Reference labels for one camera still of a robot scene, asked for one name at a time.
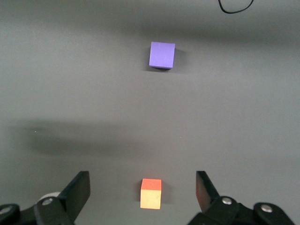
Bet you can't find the dark grey table cover sheet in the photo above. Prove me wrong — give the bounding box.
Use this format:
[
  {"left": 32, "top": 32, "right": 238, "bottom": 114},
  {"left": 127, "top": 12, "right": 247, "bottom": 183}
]
[{"left": 0, "top": 0, "right": 300, "bottom": 225}]

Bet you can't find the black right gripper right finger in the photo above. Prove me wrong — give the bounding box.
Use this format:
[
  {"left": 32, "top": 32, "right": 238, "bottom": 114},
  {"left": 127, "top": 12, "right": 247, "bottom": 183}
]
[{"left": 187, "top": 170, "right": 296, "bottom": 225}]

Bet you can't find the purple cube block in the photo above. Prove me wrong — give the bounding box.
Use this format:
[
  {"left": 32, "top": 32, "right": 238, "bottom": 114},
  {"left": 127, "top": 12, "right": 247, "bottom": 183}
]
[{"left": 149, "top": 41, "right": 176, "bottom": 70}]

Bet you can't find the orange cube block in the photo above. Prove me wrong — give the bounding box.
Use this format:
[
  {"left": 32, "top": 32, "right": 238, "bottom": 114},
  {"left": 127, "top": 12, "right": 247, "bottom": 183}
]
[{"left": 140, "top": 179, "right": 162, "bottom": 210}]

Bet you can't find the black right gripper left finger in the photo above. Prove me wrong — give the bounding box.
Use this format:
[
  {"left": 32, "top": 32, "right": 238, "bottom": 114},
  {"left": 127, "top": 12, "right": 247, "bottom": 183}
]
[{"left": 0, "top": 170, "right": 91, "bottom": 225}]

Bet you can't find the thin black looped cable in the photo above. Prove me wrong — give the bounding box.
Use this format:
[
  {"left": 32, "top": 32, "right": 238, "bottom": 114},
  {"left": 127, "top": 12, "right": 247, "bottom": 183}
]
[{"left": 217, "top": 0, "right": 255, "bottom": 14}]

